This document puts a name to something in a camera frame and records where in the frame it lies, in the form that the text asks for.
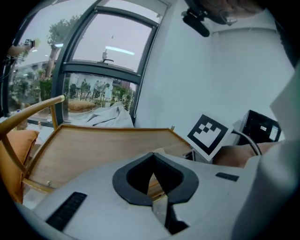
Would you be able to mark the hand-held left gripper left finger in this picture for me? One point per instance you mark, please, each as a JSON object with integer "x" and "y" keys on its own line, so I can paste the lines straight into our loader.
{"x": 120, "y": 185}

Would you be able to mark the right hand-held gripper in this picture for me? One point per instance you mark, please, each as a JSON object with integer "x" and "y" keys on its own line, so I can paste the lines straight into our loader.
{"x": 207, "y": 134}

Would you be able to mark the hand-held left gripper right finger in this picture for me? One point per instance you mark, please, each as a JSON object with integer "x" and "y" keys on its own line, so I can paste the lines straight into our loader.
{"x": 185, "y": 185}

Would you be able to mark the wooden top surface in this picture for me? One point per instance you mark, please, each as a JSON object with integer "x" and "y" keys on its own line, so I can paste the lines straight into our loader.
{"x": 98, "y": 150}

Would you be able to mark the person's right forearm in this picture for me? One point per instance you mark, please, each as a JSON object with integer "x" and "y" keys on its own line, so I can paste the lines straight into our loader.
{"x": 232, "y": 155}

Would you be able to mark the grey bed sheet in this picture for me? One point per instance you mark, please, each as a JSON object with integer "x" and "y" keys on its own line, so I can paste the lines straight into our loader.
{"x": 110, "y": 118}

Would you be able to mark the brown woven cushion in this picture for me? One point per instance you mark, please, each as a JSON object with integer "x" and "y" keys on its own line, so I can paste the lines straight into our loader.
{"x": 80, "y": 106}

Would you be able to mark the orange seat cushion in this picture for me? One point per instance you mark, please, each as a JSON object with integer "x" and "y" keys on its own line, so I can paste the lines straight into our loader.
{"x": 14, "y": 152}

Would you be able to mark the wooden chair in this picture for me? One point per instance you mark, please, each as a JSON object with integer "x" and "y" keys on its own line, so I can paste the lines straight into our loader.
{"x": 28, "y": 112}

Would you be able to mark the black head-worn camera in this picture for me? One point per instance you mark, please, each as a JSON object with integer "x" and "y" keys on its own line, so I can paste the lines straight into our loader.
{"x": 195, "y": 20}

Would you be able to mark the dark window frame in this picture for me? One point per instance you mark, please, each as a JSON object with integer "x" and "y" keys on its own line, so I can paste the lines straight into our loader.
{"x": 58, "y": 70}

